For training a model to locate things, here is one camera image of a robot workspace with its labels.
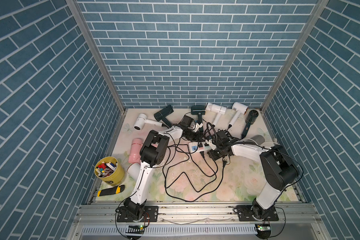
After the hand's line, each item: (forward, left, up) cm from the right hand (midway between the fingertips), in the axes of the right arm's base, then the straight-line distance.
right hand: (212, 155), depth 95 cm
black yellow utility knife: (-26, +55, 0) cm, 61 cm away
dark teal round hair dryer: (+28, -28, +5) cm, 40 cm away
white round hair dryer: (+22, +52, +5) cm, 56 cm away
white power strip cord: (+14, -26, +2) cm, 29 cm away
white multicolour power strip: (+4, +9, +2) cm, 10 cm away
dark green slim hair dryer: (+29, +37, +4) cm, 48 cm away
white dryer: (+42, -23, +4) cm, 48 cm away
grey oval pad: (+14, -32, +2) cm, 35 cm away
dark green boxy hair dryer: (+38, +10, +2) cm, 39 cm away
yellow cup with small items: (-18, +57, +9) cm, 61 cm away
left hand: (+9, +4, +2) cm, 10 cm away
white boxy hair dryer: (+38, -5, +5) cm, 39 cm away
